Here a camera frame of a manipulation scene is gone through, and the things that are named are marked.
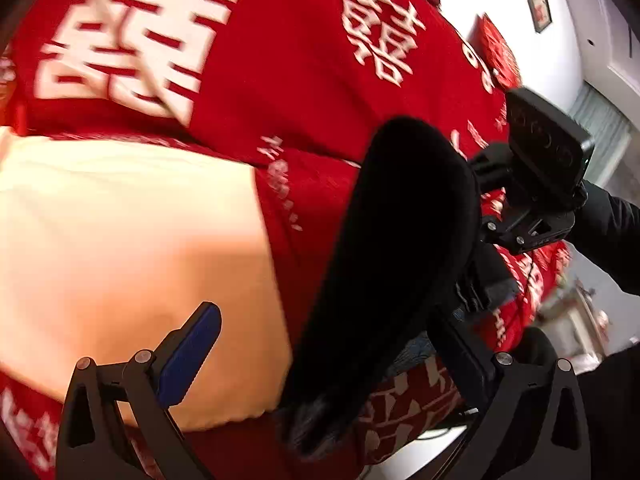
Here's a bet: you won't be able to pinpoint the red sofa cover white characters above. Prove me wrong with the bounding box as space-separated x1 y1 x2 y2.
0 0 574 480

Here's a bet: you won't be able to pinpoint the black sleeve right forearm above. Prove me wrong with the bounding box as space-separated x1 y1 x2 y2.
567 181 640 296

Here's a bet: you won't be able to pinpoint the black pants patterned waistband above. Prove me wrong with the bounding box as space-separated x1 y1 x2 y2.
279 117 480 457

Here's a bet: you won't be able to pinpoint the framed wall picture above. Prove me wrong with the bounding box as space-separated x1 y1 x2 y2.
527 0 552 34

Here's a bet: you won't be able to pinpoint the red round cushion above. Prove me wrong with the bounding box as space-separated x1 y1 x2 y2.
470 14 522 91

